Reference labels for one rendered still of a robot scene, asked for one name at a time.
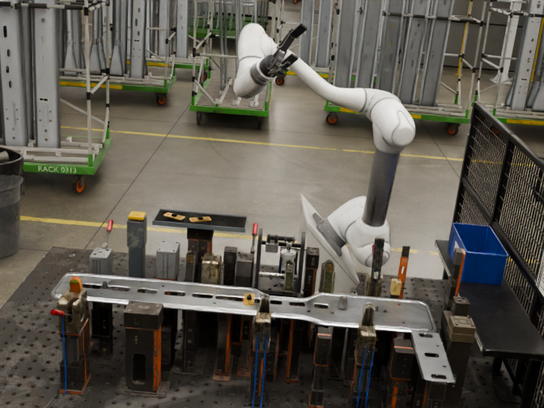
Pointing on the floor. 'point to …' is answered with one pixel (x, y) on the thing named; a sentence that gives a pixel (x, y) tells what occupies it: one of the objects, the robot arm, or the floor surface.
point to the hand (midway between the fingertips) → (298, 42)
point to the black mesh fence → (512, 394)
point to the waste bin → (10, 200)
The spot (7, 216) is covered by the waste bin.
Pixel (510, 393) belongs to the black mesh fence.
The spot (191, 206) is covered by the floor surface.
